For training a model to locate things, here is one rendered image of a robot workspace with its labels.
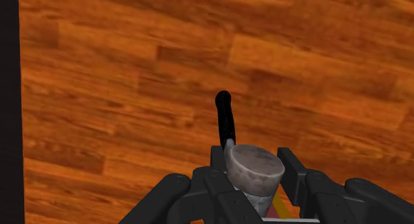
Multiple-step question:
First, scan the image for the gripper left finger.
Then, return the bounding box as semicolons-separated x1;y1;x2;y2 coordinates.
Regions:
117;144;265;224

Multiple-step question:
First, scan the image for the grey mallet with black handle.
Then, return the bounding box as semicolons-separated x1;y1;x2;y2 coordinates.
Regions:
214;89;286;218

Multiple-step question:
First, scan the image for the red and yellow object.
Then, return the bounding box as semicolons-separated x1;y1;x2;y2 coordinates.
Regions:
265;192;292;219

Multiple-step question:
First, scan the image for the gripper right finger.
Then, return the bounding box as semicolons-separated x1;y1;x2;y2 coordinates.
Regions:
277;146;414;224

